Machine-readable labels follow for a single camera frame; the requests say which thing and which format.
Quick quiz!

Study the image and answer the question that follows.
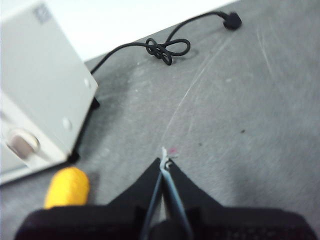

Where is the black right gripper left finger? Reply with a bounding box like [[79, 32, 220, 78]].
[[13, 157, 164, 240]]

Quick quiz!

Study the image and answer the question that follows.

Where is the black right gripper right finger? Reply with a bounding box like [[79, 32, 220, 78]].
[[165, 160, 320, 240]]

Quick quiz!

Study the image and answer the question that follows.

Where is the yellow corn cob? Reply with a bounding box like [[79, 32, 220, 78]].
[[43, 166, 91, 210]]

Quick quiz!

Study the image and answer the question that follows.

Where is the cream oven timer knob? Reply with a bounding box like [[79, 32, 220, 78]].
[[6, 127, 41, 161]]

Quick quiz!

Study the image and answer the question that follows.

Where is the cream Toshiba toaster oven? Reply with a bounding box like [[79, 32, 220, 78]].
[[0, 0, 99, 186]]

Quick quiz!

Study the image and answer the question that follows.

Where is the black power cable with plug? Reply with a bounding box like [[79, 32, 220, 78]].
[[89, 11, 243, 75]]

